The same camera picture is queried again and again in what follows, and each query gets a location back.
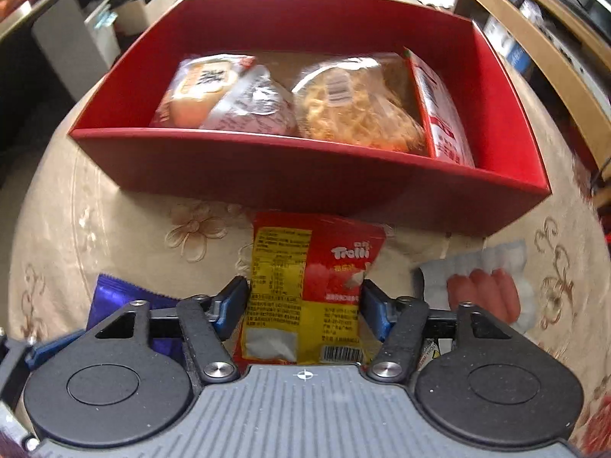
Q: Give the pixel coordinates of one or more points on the clear bag yellow crispy snack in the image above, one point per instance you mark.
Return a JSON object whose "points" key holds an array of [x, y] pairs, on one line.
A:
{"points": [[359, 101]]}

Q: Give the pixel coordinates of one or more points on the sausage snack packet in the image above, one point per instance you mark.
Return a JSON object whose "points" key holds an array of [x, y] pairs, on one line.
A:
{"points": [[492, 278]]}

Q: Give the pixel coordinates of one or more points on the red white snack packet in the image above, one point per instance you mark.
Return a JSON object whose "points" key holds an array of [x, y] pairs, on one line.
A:
{"points": [[445, 133]]}

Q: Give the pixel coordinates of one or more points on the red yellow Trolli candy bag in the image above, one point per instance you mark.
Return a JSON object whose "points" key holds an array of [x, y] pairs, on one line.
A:
{"points": [[306, 274]]}

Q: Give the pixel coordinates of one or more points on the dark marble coffee table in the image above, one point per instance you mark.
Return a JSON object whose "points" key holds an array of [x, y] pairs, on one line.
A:
{"points": [[52, 53]]}

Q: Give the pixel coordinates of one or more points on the red cardboard box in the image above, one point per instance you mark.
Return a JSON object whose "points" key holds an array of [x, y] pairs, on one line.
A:
{"points": [[299, 175]]}

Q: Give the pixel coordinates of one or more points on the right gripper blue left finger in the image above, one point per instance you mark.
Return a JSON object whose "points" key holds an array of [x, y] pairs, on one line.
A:
{"points": [[228, 306]]}

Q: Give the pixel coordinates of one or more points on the white grey printed snack packet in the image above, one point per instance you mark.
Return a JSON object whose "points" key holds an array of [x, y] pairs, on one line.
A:
{"points": [[256, 104]]}

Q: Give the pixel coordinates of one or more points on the cardboard box under table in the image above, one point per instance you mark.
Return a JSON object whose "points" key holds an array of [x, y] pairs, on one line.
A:
{"points": [[136, 16]]}

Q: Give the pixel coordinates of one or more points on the orange bread snack packet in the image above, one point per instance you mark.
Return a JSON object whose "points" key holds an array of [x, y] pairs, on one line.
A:
{"points": [[196, 88]]}

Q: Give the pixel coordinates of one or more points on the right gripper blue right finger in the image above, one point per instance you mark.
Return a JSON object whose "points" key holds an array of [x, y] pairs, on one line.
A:
{"points": [[378, 310]]}

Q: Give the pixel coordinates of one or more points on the white blue box on shelf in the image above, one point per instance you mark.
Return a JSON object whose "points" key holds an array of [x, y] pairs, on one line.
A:
{"points": [[506, 46]]}

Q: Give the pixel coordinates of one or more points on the wooden TV cabinet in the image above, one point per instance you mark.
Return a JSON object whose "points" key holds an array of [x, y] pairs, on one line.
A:
{"points": [[575, 61]]}

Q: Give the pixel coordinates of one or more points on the blue foil snack bag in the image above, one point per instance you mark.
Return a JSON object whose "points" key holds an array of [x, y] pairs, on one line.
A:
{"points": [[111, 293]]}

